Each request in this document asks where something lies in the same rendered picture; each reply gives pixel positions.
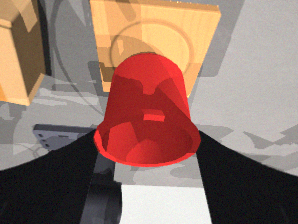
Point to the red cup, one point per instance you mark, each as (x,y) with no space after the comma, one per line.
(147,120)

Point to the light wooden square coaster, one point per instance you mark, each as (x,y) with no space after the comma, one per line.
(179,31)

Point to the tan cardboard box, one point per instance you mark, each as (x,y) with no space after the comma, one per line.
(22,66)

